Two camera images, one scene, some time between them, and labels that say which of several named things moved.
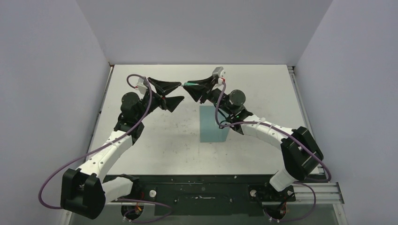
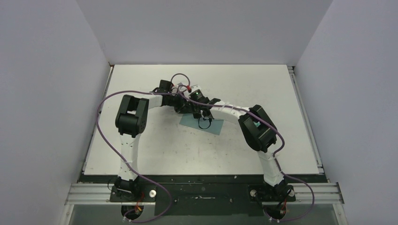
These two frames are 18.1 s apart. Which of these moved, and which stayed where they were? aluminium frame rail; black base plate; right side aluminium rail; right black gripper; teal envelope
Moved: teal envelope; right black gripper
Stayed: right side aluminium rail; black base plate; aluminium frame rail
